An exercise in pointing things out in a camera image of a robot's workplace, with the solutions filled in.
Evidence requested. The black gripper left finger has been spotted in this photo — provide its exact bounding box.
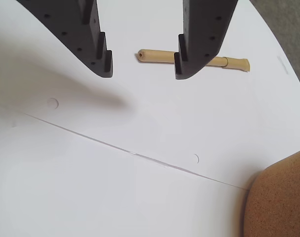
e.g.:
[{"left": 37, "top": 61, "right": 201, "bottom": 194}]
[{"left": 16, "top": 0, "right": 113, "bottom": 79}]

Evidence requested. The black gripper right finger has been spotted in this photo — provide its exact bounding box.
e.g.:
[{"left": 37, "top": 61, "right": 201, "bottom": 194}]
[{"left": 173, "top": 0, "right": 239, "bottom": 80}]

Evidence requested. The light wooden pen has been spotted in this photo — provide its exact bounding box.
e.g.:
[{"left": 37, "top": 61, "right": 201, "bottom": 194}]
[{"left": 135, "top": 49, "right": 251, "bottom": 73}]

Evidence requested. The brown cork pen holder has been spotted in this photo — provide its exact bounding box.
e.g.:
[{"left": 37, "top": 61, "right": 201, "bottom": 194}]
[{"left": 243, "top": 147, "right": 300, "bottom": 237}]

